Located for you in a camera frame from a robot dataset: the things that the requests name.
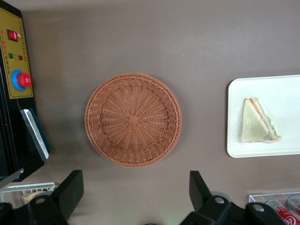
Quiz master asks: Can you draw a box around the triangle sandwich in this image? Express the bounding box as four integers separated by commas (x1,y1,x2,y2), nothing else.
239,97,282,143

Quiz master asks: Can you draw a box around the beige plastic tray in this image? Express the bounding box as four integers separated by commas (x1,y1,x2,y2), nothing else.
226,74,300,158

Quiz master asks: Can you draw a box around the round brown wicker basket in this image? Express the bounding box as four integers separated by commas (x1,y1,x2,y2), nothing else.
84,72,182,168

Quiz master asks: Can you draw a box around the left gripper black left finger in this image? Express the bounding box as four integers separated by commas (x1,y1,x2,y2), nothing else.
0,170,84,225

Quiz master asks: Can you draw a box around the clear crispy snack packet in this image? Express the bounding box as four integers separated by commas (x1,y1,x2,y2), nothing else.
22,191,51,204

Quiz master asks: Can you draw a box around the red emergency stop button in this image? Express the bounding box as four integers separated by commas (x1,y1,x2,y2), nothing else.
11,69,32,91

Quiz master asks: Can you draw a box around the white wire rack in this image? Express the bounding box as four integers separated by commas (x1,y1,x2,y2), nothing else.
0,182,56,203

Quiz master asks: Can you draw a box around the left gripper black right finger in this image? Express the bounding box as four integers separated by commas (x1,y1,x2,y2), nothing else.
179,170,288,225

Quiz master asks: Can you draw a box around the black machine yellow panel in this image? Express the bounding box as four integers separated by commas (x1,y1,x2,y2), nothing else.
0,0,51,188

